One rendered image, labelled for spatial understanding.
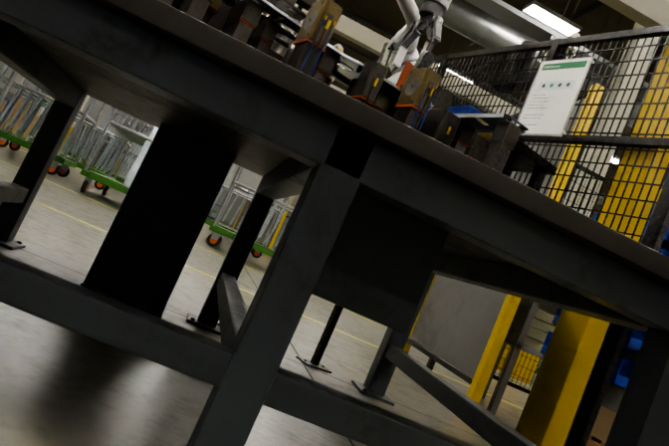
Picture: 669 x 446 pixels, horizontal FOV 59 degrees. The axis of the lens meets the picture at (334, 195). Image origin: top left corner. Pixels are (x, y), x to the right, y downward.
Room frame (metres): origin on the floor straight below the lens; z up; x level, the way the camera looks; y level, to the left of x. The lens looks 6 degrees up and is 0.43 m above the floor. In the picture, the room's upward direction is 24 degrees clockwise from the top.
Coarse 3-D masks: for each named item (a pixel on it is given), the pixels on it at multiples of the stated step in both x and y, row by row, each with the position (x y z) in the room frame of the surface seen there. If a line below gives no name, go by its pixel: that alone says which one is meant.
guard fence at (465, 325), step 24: (600, 96) 3.25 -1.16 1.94; (576, 120) 3.30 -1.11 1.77; (552, 192) 3.26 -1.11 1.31; (432, 288) 4.38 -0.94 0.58; (456, 288) 4.00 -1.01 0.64; (480, 288) 3.68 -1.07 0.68; (432, 312) 4.22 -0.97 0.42; (456, 312) 3.87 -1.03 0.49; (480, 312) 3.57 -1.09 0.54; (504, 312) 3.26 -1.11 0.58; (408, 336) 4.43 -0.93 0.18; (432, 336) 4.06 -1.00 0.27; (456, 336) 3.73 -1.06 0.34; (480, 336) 3.45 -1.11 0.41; (504, 336) 3.25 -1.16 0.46; (456, 360) 3.61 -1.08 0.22; (480, 360) 3.30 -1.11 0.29; (480, 384) 3.25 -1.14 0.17
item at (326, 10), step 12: (324, 0) 1.46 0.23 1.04; (312, 12) 1.49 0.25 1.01; (324, 12) 1.45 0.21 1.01; (336, 12) 1.47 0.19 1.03; (312, 24) 1.46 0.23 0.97; (324, 24) 1.46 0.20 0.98; (300, 36) 1.50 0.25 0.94; (312, 36) 1.45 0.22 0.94; (324, 36) 1.47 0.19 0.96; (300, 48) 1.48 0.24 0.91; (312, 48) 1.47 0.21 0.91; (324, 48) 1.48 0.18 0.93; (300, 60) 1.46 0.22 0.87; (312, 60) 1.46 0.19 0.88; (312, 72) 1.47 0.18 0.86
